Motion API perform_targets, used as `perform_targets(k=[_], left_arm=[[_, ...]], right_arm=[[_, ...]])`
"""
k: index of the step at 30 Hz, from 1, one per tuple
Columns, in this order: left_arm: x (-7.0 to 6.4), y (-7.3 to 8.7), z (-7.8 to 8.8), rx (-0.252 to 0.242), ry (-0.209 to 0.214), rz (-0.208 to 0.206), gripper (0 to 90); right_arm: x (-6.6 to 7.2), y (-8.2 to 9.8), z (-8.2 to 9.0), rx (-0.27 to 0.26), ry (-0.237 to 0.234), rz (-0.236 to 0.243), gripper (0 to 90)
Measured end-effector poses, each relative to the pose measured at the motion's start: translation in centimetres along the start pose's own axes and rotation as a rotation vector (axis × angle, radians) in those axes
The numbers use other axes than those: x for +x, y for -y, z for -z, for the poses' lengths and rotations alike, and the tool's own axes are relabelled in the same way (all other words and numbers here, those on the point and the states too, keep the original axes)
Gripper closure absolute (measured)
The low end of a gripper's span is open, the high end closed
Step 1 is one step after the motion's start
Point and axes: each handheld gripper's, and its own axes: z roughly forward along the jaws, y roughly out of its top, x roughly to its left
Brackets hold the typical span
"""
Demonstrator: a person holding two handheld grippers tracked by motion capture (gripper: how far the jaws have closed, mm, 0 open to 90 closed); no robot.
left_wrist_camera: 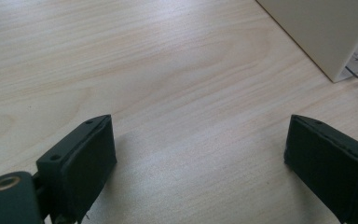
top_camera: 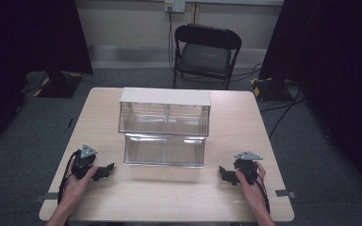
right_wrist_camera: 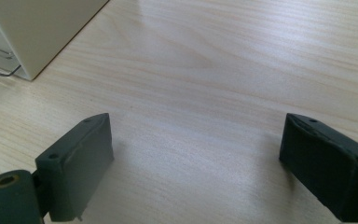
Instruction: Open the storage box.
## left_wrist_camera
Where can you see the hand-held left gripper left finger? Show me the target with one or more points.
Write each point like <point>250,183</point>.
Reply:
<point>80,161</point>

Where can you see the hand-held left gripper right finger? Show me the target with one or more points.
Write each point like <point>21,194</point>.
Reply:
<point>329,161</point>

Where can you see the white box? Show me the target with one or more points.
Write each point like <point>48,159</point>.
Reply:
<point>326,28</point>

